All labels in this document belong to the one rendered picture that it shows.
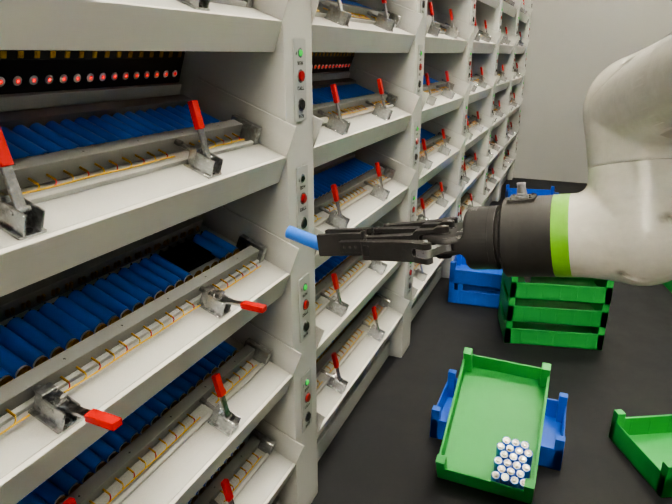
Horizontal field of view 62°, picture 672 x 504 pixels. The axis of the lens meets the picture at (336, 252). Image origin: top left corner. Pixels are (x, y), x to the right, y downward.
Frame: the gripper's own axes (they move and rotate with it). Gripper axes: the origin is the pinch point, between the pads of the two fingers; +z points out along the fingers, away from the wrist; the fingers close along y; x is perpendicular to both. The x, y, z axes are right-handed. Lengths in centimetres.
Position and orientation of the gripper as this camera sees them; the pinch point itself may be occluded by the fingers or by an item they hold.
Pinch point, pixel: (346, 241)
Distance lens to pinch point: 74.0
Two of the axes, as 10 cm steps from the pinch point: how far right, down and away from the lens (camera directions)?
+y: -4.4, 2.9, -8.5
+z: -8.9, 0.2, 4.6
